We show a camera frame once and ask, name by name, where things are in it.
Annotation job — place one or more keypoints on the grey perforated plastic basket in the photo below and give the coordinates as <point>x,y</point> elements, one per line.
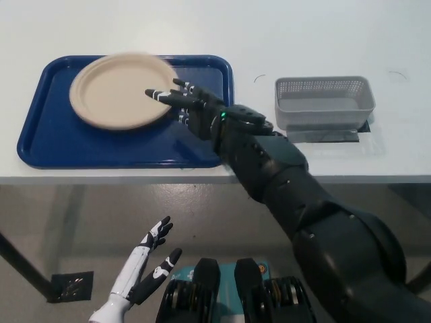
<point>323,114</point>

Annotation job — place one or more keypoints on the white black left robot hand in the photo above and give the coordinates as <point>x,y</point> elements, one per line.
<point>129,272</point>

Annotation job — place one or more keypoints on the beige paper plate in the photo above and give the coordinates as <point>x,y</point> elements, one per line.
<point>114,94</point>

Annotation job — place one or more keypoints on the blue plastic tray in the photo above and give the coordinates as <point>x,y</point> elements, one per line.
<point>101,148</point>

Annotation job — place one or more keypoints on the black table leg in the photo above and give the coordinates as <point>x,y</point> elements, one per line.
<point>23,262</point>

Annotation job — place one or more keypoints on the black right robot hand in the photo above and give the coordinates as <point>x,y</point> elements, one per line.
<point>198,111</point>

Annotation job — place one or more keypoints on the black table foot plate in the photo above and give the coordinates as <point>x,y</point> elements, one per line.
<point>75,284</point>

